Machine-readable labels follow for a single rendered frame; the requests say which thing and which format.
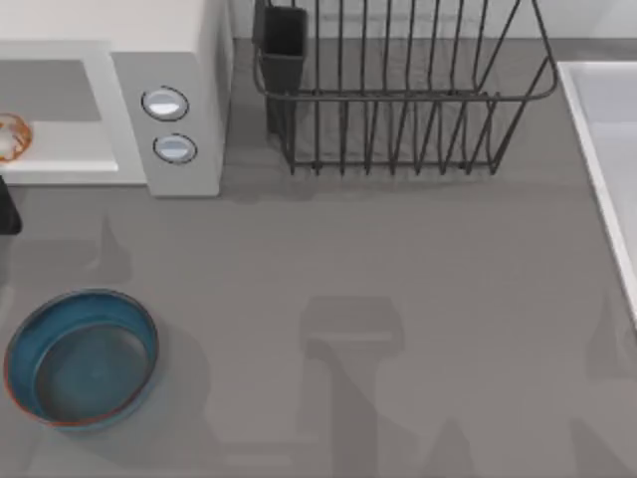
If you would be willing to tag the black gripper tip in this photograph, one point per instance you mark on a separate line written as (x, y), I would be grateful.
(7, 211)

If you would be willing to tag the white sink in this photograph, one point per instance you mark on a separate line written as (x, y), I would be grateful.
(604, 164)

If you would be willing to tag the blue bowl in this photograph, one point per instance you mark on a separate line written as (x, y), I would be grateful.
(82, 359)

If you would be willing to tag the orange glass plate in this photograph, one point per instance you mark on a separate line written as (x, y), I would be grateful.
(14, 137)

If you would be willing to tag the pale microwave oven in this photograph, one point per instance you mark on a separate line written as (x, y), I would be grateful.
(169, 65)

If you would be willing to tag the round silver microwave knob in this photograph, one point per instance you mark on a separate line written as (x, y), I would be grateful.
(164, 103)
(174, 148)

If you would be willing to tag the black cutlery holder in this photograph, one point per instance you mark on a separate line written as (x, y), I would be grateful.
(281, 45)

